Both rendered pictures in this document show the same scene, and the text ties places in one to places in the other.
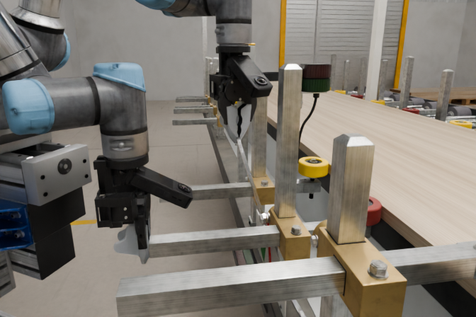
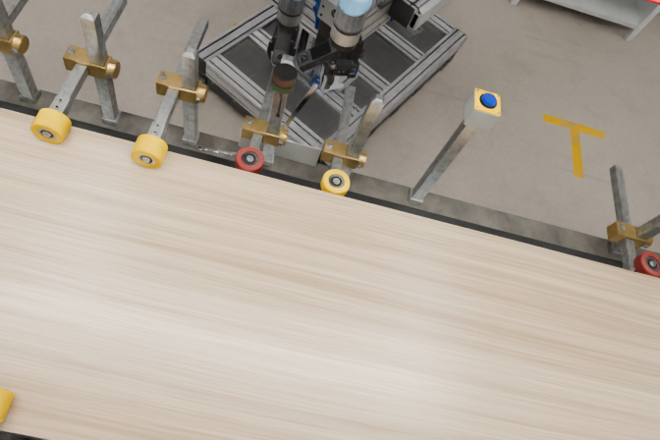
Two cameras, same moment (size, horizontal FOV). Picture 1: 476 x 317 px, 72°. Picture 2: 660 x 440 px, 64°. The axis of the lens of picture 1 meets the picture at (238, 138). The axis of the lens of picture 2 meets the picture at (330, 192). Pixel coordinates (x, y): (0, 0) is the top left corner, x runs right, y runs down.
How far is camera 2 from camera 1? 1.61 m
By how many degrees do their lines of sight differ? 76
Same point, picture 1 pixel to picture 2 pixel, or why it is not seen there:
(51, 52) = not seen: outside the picture
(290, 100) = not seen: hidden behind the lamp
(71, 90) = not seen: outside the picture
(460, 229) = (195, 184)
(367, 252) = (175, 82)
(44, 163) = (327, 1)
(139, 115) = (282, 4)
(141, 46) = not seen: outside the picture
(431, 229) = (203, 170)
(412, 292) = not seen: hidden behind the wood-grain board
